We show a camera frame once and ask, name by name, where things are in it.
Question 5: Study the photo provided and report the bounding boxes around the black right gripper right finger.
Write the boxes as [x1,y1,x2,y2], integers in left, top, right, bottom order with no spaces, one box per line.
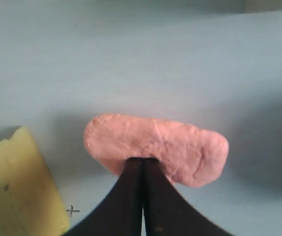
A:
[142,158,231,236]

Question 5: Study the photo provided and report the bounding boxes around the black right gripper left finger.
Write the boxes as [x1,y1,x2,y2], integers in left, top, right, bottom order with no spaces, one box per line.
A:
[66,158,142,236]

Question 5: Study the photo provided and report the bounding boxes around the orange-pink clay lump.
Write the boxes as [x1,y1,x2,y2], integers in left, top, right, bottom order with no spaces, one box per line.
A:
[84,114,229,187]

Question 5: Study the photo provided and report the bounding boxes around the orange cheese wedge sponge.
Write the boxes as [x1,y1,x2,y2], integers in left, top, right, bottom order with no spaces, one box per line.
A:
[0,126,70,236]

